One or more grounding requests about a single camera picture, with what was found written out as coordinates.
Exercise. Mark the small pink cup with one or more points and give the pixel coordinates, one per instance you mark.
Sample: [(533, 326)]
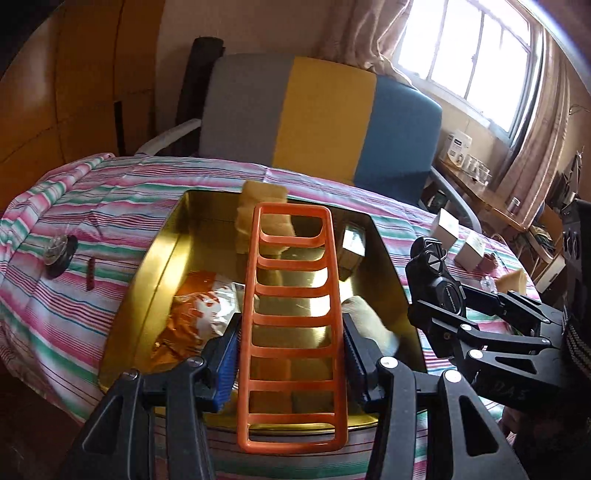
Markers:
[(488, 264)]

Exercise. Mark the wooden panel wardrobe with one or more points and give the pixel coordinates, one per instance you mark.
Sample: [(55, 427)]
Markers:
[(83, 92)]

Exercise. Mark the small clear plastic item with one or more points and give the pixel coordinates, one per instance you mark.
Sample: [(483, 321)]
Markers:
[(487, 283)]

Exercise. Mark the black disc with clear knob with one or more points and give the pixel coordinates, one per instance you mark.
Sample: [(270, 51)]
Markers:
[(62, 265)]

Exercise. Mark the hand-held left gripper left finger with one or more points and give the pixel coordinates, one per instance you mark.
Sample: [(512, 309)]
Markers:
[(228, 369)]

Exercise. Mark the small white box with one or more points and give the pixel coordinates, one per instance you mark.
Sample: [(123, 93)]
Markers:
[(445, 228), (468, 254)]

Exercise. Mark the pink patterned curtain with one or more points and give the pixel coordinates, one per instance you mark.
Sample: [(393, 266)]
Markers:
[(540, 138), (364, 32)]

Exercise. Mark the striped pink green tablecloth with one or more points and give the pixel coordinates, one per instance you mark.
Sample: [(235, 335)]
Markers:
[(69, 323)]

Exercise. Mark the small brown stick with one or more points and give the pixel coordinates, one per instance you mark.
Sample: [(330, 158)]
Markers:
[(91, 274)]

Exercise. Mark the window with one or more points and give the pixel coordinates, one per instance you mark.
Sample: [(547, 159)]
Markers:
[(461, 60)]

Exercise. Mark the gold metal tin container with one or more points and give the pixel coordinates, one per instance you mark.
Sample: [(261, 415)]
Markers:
[(157, 258)]

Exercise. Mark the single clear glass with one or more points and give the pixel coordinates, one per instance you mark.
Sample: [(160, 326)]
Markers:
[(514, 203)]

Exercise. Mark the yellow sponge block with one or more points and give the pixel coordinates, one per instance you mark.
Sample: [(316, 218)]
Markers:
[(512, 281), (268, 191)]

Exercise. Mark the cream plush item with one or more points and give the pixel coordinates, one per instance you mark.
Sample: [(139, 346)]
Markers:
[(369, 323)]

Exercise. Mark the cluster of clear glasses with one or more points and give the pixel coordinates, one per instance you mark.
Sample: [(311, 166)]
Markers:
[(475, 170)]

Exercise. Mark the small cardboard box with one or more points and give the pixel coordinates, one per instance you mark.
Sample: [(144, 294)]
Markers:
[(353, 242)]

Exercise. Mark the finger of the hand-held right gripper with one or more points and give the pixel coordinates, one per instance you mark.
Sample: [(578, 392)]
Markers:
[(443, 337), (508, 309)]

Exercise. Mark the grey yellow blue chair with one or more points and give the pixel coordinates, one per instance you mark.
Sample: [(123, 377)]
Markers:
[(244, 115)]

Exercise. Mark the orange ladder-shaped rack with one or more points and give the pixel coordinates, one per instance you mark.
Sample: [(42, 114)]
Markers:
[(291, 446)]

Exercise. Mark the wooden side desk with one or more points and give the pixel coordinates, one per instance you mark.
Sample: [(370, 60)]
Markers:
[(489, 203)]

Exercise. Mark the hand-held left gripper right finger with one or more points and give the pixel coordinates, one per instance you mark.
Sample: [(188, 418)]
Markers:
[(360, 364)]

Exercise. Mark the orange white snack packet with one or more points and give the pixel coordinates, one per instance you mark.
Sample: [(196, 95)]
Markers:
[(198, 314)]

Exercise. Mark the white labelled box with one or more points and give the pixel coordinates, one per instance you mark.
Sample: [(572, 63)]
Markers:
[(459, 145)]

